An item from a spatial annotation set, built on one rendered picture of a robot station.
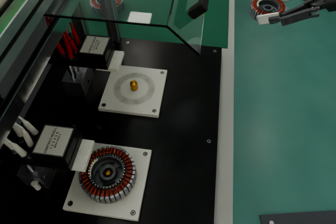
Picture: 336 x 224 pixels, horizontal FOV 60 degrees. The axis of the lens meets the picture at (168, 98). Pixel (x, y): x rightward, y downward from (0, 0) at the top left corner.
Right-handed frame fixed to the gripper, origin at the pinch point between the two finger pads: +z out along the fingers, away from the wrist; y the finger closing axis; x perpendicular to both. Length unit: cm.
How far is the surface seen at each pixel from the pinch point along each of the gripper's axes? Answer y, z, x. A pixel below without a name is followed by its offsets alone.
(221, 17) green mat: -3.7, 14.4, 1.8
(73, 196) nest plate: -75, 18, 8
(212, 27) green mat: -10.2, 15.2, 2.3
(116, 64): -48, 19, 19
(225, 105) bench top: -37.6, 2.9, -4.6
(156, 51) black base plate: -29.8, 23.1, 8.8
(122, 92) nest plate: -48, 23, 10
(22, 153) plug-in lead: -75, 18, 22
